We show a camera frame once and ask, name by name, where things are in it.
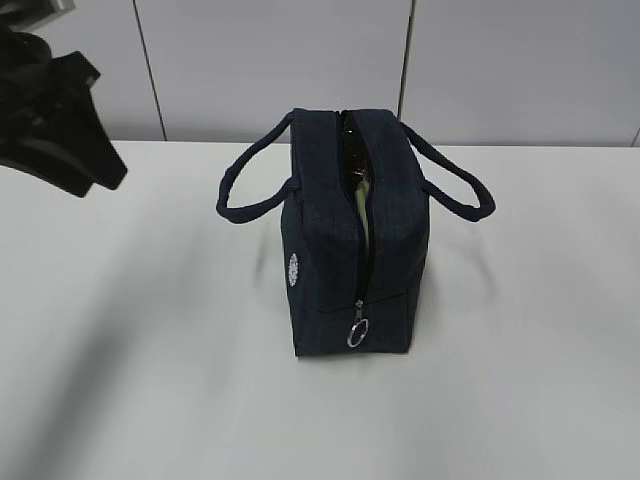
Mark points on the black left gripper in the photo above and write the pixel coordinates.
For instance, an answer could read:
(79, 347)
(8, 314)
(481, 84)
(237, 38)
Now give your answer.
(50, 128)

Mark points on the dark blue lunch bag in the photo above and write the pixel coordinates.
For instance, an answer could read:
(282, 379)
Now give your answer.
(339, 301)

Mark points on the green lidded glass container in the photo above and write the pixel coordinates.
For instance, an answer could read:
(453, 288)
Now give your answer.
(361, 196)

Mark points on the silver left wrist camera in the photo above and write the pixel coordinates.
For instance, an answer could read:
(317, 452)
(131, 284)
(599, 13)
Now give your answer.
(62, 5)

